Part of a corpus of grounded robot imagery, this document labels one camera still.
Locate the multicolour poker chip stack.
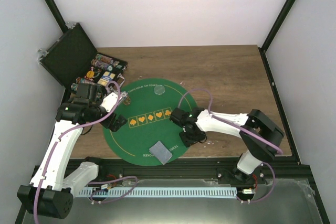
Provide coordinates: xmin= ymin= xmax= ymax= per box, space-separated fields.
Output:
xmin=121 ymin=91 xmax=131 ymax=105

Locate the blue playing card deck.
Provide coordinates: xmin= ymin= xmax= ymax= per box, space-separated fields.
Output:
xmin=149 ymin=141 xmax=173 ymax=165

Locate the clear dealer button disc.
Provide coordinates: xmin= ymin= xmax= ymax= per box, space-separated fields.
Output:
xmin=153 ymin=84 xmax=165 ymax=95

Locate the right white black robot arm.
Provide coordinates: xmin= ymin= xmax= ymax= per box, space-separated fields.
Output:
xmin=170 ymin=108 xmax=284 ymax=184

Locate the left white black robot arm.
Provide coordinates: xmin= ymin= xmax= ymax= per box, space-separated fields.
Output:
xmin=17 ymin=81 xmax=127 ymax=223

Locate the round green poker mat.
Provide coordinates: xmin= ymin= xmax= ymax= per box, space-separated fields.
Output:
xmin=103 ymin=79 xmax=197 ymax=166

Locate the card box in case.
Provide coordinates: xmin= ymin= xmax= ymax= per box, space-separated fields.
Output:
xmin=101 ymin=71 xmax=115 ymax=82

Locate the light blue slotted strip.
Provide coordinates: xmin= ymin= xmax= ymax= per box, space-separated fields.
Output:
xmin=76 ymin=187 xmax=237 ymax=199

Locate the black poker chip case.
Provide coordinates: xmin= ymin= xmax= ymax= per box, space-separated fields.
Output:
xmin=39 ymin=23 xmax=128 ymax=93

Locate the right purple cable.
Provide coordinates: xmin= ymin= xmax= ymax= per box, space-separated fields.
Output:
xmin=180 ymin=87 xmax=284 ymax=205

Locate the purple cable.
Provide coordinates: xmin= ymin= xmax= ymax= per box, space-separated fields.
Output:
xmin=180 ymin=87 xmax=284 ymax=205
xmin=33 ymin=81 xmax=139 ymax=224

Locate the black aluminium frame rail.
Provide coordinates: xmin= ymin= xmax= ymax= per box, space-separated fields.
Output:
xmin=94 ymin=162 xmax=312 ymax=184

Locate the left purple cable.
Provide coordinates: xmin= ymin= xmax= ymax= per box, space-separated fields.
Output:
xmin=33 ymin=81 xmax=139 ymax=224

